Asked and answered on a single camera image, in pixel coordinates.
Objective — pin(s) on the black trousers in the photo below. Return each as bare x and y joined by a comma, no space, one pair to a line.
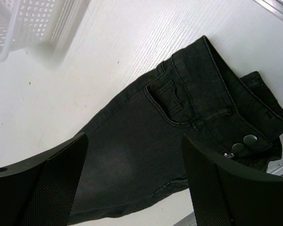
134,156

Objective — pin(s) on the aluminium side frame rail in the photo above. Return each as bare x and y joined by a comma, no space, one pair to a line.
274,6

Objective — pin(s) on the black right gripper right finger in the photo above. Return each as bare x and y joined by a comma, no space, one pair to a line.
227,193

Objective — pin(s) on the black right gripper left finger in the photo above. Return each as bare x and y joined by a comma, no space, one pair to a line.
40,190

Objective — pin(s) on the white plastic basket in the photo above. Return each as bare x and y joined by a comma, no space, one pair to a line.
45,28

